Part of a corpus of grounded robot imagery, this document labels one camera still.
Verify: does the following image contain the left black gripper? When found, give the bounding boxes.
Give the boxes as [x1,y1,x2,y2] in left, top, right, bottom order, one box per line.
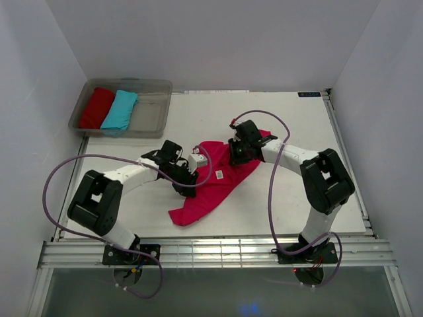
[164,162,199,198]

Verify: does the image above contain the pink t shirt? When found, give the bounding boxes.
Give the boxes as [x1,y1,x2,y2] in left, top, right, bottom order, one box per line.
[169,141,260,227]

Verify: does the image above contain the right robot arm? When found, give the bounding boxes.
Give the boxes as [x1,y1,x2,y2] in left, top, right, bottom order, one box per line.
[229,120,355,262]

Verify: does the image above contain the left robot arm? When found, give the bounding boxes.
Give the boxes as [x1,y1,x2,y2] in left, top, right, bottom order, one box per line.
[67,140,208,264]

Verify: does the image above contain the clear plastic bin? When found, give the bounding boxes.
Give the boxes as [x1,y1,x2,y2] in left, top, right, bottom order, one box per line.
[68,77,173,139]

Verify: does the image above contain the cyan rolled t shirt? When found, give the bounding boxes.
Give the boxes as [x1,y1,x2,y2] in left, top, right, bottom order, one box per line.
[100,90,138,131]

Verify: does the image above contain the red rolled t shirt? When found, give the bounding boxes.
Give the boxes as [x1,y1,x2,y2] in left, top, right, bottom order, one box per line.
[79,87,115,129]

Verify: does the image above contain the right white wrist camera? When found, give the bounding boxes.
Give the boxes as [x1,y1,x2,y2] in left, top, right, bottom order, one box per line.
[229,118,245,142]

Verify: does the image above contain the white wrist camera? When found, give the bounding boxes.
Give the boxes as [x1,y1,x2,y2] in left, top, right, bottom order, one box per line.
[187,148,208,173]
[229,118,245,142]

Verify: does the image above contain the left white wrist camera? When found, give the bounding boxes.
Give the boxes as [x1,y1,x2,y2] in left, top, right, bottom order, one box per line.
[187,148,208,173]

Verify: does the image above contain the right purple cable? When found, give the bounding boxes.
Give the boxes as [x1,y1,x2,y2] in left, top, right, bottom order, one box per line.
[231,110,345,289]

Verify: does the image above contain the purple cable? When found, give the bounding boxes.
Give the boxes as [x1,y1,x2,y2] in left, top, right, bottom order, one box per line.
[43,145,214,300]
[231,110,345,289]

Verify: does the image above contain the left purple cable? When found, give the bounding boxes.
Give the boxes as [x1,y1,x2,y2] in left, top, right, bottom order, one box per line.
[43,145,214,300]

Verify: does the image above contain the aluminium frame rail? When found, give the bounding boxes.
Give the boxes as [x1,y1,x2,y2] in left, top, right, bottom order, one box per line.
[38,237,396,269]

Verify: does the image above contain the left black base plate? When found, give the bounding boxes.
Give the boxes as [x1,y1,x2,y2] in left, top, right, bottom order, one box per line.
[102,244,161,266]

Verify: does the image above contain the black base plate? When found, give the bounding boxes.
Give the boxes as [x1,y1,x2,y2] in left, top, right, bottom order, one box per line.
[102,244,161,266]
[271,242,338,264]

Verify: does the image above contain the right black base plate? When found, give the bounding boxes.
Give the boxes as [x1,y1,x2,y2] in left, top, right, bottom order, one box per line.
[271,242,338,264]

